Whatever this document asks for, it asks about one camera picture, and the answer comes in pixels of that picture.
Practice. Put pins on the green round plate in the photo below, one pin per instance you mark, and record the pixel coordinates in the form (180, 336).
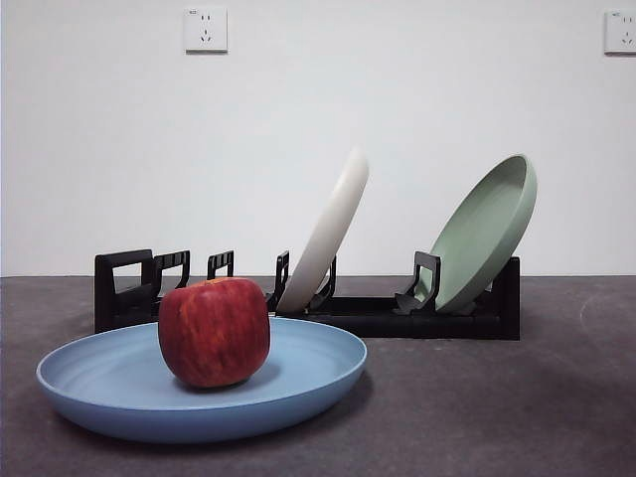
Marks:
(487, 223)

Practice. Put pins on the blue round plate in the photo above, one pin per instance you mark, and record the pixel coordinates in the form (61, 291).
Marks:
(99, 377)

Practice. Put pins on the black plate rack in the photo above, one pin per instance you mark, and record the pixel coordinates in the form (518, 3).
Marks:
(422, 325)

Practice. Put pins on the white wall socket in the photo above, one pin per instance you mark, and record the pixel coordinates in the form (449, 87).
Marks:
(621, 32)
(206, 30)

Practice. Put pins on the white round plate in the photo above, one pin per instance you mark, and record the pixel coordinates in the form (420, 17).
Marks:
(333, 218)

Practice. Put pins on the red apple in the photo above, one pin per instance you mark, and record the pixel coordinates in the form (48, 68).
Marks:
(213, 333)

